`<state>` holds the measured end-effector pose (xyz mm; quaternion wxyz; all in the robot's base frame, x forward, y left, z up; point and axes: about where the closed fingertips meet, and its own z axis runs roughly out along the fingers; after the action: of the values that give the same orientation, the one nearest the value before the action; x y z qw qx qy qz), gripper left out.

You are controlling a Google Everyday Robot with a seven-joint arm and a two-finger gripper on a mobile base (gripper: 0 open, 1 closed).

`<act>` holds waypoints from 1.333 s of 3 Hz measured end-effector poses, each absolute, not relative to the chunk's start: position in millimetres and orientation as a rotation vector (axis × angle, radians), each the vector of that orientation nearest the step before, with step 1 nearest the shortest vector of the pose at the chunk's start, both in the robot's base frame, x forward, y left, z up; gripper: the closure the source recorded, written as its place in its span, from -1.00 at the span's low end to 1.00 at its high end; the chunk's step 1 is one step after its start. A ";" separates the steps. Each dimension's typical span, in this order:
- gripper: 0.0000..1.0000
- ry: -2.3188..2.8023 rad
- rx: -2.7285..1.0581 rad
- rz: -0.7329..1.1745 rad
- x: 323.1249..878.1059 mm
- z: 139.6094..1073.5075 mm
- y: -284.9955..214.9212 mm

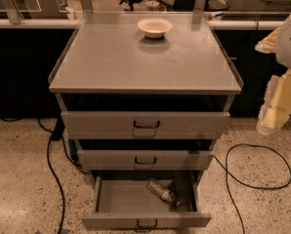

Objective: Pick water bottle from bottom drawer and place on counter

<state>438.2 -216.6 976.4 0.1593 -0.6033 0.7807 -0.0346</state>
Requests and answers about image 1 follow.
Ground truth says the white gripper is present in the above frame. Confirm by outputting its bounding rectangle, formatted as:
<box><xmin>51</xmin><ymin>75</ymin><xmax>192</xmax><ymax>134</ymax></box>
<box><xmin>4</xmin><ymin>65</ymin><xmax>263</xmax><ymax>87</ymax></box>
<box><xmin>255</xmin><ymin>28</ymin><xmax>291</xmax><ymax>136</ymax></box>

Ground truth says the clear plastic water bottle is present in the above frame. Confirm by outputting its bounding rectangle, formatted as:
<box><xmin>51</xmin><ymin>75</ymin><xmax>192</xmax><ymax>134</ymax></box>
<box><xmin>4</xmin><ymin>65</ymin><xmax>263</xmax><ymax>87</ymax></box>
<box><xmin>145</xmin><ymin>178</ymin><xmax>181</xmax><ymax>208</ymax></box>

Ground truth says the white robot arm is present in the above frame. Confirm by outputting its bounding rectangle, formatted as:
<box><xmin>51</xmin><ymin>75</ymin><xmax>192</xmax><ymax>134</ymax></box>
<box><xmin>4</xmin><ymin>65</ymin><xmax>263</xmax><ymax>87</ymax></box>
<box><xmin>255</xmin><ymin>14</ymin><xmax>291</xmax><ymax>136</ymax></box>

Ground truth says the grey drawer cabinet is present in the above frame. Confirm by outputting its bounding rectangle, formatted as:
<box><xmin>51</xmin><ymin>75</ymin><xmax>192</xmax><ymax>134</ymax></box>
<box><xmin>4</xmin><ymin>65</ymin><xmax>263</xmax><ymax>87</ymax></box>
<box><xmin>48</xmin><ymin>11</ymin><xmax>244</xmax><ymax>180</ymax></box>

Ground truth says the grey bottom drawer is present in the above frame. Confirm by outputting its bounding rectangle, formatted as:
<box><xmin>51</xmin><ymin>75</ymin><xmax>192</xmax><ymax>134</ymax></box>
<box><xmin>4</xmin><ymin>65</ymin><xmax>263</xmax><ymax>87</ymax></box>
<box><xmin>82</xmin><ymin>171</ymin><xmax>211</xmax><ymax>229</ymax></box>

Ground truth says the grey drawer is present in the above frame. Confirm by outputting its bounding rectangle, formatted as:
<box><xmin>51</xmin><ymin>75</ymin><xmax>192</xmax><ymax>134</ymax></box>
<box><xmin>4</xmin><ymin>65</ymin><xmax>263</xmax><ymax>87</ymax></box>
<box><xmin>82</xmin><ymin>171</ymin><xmax>211</xmax><ymax>229</ymax></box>
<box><xmin>78</xmin><ymin>150</ymin><xmax>213</xmax><ymax>171</ymax></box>
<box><xmin>62</xmin><ymin>111</ymin><xmax>229</xmax><ymax>139</ymax></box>

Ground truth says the grey top drawer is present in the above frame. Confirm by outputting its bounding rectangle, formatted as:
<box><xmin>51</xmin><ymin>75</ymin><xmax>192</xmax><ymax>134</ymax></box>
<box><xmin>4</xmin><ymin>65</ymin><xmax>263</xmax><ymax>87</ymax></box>
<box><xmin>62</xmin><ymin>111</ymin><xmax>229</xmax><ymax>139</ymax></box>

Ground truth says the grey middle drawer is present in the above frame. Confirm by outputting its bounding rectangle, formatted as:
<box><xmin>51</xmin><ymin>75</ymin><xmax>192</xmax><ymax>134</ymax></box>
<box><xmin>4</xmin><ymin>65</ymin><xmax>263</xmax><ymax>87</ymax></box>
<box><xmin>78</xmin><ymin>150</ymin><xmax>213</xmax><ymax>171</ymax></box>

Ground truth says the white paper bowl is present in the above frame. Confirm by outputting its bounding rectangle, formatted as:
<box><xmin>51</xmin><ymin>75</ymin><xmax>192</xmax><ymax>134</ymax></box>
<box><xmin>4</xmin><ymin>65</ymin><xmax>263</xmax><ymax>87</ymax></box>
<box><xmin>138</xmin><ymin>18</ymin><xmax>173</xmax><ymax>39</ymax></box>

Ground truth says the white cup with straw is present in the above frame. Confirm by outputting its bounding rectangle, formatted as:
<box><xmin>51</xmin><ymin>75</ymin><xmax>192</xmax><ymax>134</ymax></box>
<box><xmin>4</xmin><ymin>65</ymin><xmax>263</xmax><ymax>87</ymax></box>
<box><xmin>145</xmin><ymin>0</ymin><xmax>159</xmax><ymax>10</ymax></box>

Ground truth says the black power adapter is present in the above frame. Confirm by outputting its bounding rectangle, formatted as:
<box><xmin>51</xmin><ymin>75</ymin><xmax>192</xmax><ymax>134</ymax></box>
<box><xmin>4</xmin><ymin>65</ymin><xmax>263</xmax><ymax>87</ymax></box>
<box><xmin>50</xmin><ymin>117</ymin><xmax>65</xmax><ymax>141</ymax></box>

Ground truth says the black floor cable right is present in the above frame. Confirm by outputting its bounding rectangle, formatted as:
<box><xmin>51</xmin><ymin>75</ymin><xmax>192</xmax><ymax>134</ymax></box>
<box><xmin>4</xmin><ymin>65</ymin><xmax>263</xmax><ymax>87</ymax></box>
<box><xmin>213</xmin><ymin>142</ymin><xmax>291</xmax><ymax>234</ymax></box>

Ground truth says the black floor cable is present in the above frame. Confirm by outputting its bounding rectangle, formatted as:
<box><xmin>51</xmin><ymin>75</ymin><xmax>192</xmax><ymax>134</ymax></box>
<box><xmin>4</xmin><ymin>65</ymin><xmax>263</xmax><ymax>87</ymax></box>
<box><xmin>213</xmin><ymin>142</ymin><xmax>291</xmax><ymax>234</ymax></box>
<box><xmin>0</xmin><ymin>116</ymin><xmax>88</xmax><ymax>234</ymax></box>

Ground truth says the black floor cable left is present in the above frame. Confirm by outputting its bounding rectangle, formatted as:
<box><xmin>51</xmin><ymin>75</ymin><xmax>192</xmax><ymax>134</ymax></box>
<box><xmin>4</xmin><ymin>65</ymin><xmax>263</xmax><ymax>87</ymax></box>
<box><xmin>0</xmin><ymin>116</ymin><xmax>88</xmax><ymax>234</ymax></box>

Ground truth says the white horizontal rail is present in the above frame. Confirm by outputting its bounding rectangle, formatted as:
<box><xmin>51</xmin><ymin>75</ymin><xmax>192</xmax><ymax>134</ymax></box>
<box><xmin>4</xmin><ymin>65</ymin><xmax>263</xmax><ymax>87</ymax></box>
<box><xmin>0</xmin><ymin>19</ymin><xmax>282</xmax><ymax>30</ymax></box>

